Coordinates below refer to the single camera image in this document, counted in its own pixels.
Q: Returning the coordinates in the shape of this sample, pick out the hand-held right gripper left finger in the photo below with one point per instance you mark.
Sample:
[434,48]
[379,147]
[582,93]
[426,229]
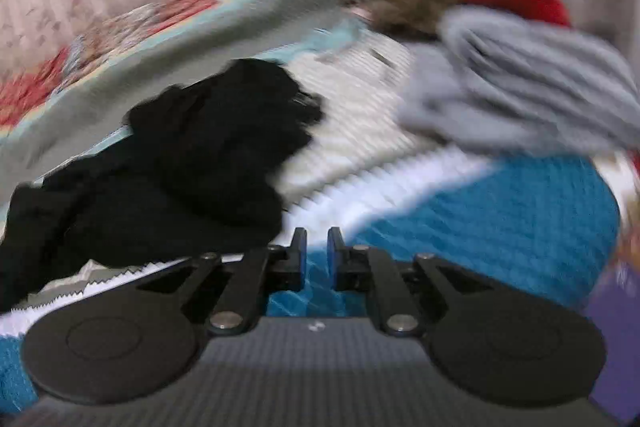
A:
[300,253]

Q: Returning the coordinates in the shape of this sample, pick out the purple cloth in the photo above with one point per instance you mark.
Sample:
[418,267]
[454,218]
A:
[617,327]

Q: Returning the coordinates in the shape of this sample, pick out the zigzag knitted blue white blanket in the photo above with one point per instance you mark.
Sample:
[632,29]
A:
[450,217]

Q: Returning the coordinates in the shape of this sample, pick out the black pants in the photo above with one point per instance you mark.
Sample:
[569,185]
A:
[200,167]

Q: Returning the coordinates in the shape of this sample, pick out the floral quilt with grey border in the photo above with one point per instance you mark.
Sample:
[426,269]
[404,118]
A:
[150,57]

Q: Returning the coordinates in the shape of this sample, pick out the grey striped garment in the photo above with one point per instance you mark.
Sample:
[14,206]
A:
[520,82]

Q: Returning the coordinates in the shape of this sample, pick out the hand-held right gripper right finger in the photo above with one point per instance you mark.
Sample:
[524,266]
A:
[333,257]

